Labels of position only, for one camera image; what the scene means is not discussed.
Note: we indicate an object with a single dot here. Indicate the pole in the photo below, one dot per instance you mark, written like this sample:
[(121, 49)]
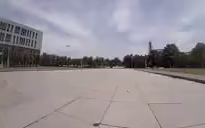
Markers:
[(81, 63)]

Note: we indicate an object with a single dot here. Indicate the pale concrete slab plaza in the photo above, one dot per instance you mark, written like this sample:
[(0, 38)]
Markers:
[(100, 86)]

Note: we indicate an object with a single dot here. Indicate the dark building with tower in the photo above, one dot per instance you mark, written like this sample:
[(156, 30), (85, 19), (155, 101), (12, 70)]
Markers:
[(140, 60)]

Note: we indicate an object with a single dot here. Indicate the low brown building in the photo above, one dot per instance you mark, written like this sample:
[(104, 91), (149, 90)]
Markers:
[(47, 60)]

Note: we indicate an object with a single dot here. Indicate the dark kerb strip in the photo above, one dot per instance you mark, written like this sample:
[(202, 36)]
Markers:
[(180, 76)]

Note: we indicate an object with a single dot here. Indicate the row of trees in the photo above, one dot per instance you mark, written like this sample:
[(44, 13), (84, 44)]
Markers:
[(190, 55)]

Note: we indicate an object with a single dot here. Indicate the white building with window rows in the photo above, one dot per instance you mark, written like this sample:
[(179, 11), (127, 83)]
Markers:
[(13, 40)]

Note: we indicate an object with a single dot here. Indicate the grass strip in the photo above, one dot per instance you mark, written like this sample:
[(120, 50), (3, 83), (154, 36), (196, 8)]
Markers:
[(196, 71)]

